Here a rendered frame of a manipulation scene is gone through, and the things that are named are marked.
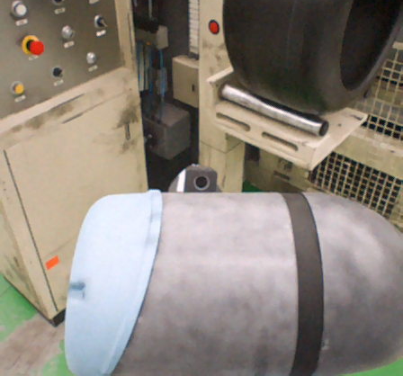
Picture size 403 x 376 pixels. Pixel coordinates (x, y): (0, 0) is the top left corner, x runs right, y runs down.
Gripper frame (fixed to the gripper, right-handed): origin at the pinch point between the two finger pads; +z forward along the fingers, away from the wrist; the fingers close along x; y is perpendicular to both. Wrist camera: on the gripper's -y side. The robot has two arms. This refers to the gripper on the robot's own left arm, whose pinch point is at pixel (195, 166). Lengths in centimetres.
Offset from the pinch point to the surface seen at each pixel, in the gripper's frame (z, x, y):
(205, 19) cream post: 73, 2, -2
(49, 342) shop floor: 30, -42, 113
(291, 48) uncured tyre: 30.6, 19.2, -12.2
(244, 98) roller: 54, 16, 13
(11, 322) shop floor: 39, -59, 115
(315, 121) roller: 39, 33, 10
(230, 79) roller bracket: 63, 12, 12
